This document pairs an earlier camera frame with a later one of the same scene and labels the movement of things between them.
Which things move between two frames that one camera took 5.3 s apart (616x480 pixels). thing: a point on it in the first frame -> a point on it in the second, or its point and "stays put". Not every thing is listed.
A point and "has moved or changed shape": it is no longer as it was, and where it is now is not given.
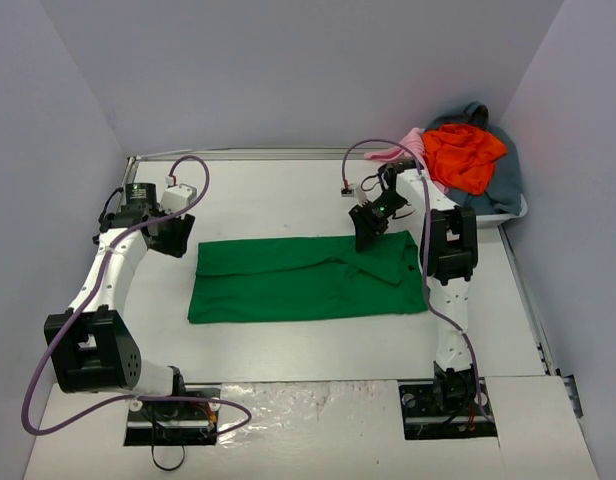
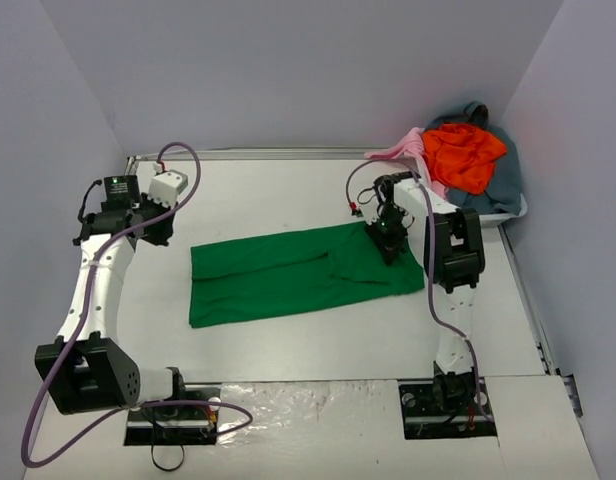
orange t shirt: x=461 y=157 stays put
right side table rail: x=545 y=351 stays put
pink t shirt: x=416 y=140 stays put
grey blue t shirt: x=504 y=193 stays put
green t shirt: x=249 y=279 has moved or changed shape
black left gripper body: x=175 y=234 -> x=158 y=226
